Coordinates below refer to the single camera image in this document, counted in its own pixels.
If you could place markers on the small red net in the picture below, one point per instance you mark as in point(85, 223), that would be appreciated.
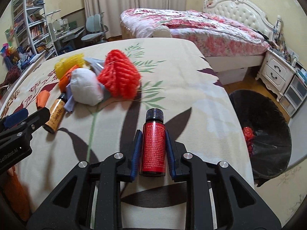
point(248, 134)

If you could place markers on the blue-grey cloth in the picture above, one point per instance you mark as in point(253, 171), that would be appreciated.
point(70, 103)

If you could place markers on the white padded headboard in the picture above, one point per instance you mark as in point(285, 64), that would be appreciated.
point(239, 9)

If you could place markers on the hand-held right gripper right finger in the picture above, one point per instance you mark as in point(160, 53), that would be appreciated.
point(169, 153)

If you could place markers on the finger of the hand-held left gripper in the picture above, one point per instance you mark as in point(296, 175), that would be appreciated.
point(36, 119)
point(15, 116)

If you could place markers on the red label bottle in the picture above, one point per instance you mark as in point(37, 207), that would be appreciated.
point(153, 143)

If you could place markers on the grey study desk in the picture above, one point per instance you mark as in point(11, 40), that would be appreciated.
point(69, 32)

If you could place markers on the colourful toy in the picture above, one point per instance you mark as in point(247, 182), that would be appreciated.
point(6, 49)

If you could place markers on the black trash bin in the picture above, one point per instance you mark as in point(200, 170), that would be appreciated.
point(268, 124)

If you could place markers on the white bookshelf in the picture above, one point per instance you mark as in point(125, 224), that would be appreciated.
point(36, 28)

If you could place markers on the white crumpled ball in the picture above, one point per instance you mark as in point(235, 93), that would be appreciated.
point(85, 86)

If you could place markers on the bed with floral quilt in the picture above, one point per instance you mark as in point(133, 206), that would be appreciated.
point(191, 24)

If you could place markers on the grey foil packet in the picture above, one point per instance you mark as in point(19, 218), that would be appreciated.
point(99, 67)

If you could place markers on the orange wrapper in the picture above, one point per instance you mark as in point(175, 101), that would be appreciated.
point(42, 98)

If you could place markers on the white bed frame rail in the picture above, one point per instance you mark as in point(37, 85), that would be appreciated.
point(28, 71)

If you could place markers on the dark brown fuzzy item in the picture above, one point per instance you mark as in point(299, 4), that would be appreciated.
point(13, 75)

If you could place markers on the orange packet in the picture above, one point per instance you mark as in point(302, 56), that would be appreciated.
point(64, 81)

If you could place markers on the yellow foam net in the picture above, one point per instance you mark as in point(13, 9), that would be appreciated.
point(64, 66)

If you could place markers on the nightstand clutter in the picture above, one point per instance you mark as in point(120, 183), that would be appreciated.
point(285, 50)

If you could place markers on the desk lamp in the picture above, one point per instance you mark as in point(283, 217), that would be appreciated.
point(54, 12)

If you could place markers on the blue basket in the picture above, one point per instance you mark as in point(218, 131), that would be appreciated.
point(12, 61)

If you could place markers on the grey desk chair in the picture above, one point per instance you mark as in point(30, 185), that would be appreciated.
point(96, 21)

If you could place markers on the plastic drawer unit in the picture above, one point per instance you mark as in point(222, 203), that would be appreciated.
point(296, 88)

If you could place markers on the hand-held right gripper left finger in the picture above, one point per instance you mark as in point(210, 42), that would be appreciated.
point(137, 151)

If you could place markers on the white nightstand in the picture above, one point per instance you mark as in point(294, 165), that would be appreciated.
point(273, 69)

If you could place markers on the white padded footboard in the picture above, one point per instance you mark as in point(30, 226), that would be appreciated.
point(163, 31)

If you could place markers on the white bed base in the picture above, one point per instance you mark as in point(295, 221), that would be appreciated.
point(230, 62)

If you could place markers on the orange cloth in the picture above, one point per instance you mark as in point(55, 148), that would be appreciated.
point(14, 196)

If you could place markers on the brown label bottle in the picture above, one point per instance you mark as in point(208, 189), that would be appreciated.
point(55, 115)

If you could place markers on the red foam net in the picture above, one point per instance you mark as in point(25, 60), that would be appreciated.
point(120, 74)

